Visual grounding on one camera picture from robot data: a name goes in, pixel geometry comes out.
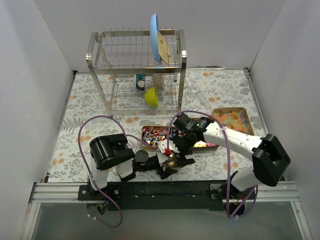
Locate gold jar lid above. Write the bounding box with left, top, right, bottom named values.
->
left=165, top=154, right=181, bottom=170

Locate black tin with star candies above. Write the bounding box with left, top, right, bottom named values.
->
left=180, top=116, right=221, bottom=154

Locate gold tin with lollipops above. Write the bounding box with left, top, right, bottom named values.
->
left=141, top=125, right=169, bottom=151

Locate gold tin with popsicle candies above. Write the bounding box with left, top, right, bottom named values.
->
left=212, top=107, right=254, bottom=136

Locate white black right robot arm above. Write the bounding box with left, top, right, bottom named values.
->
left=171, top=113, right=291, bottom=199

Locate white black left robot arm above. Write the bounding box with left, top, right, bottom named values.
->
left=87, top=133, right=198, bottom=200

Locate green bowl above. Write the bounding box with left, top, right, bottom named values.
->
left=144, top=87, right=159, bottom=108

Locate patterned paper cup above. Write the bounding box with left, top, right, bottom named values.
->
left=152, top=73, right=165, bottom=90

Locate teal white cup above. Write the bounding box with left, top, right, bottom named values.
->
left=135, top=73, right=145, bottom=91

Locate floral table mat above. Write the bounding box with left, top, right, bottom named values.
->
left=48, top=68, right=267, bottom=183

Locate beige patterned plate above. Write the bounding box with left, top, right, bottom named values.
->
left=157, top=32, right=172, bottom=64

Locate stainless steel dish rack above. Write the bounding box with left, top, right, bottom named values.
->
left=85, top=28, right=187, bottom=115

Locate blue plate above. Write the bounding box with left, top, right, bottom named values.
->
left=149, top=13, right=162, bottom=64

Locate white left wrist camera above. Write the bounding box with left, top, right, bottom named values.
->
left=156, top=151, right=168, bottom=165

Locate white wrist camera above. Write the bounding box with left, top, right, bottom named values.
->
left=156, top=151, right=168, bottom=165
left=158, top=139, right=180, bottom=156

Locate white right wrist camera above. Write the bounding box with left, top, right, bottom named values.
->
left=158, top=139, right=180, bottom=156

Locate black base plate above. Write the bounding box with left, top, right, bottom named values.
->
left=76, top=180, right=258, bottom=212

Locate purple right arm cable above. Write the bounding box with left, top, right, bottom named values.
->
left=166, top=109, right=259, bottom=219

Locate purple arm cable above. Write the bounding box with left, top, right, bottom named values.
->
left=77, top=115, right=146, bottom=228
left=166, top=109, right=259, bottom=219

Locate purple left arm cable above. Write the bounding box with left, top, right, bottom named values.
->
left=77, top=115, right=146, bottom=228

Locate aluminium frame rail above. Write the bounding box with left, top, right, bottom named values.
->
left=22, top=181, right=312, bottom=240

